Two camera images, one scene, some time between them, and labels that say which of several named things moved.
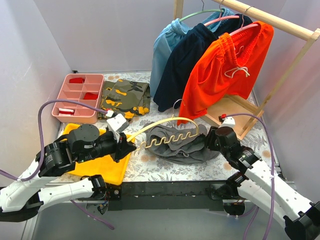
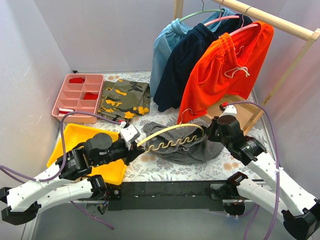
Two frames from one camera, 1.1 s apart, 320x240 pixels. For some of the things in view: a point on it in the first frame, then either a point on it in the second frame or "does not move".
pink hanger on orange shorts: (244, 28) does not move
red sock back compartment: (76, 80) does not move
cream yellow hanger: (174, 136) to (174, 142)
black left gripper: (120, 146) to (132, 152)
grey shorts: (192, 150) does not move
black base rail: (163, 196) does not move
